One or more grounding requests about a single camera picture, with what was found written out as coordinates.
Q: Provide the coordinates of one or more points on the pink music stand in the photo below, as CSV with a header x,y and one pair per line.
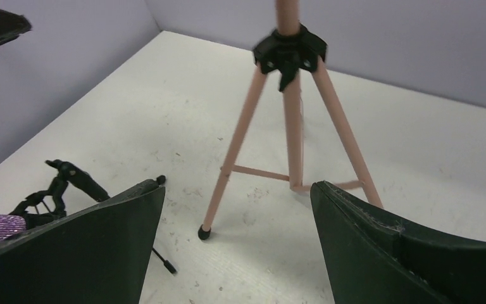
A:
x,y
289,49

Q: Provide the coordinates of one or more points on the black microphone tripod mount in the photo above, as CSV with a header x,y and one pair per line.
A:
x,y
45,206

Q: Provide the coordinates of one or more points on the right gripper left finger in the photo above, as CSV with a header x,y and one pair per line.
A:
x,y
97,255

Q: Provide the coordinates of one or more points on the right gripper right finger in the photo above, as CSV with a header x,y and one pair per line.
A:
x,y
375,256

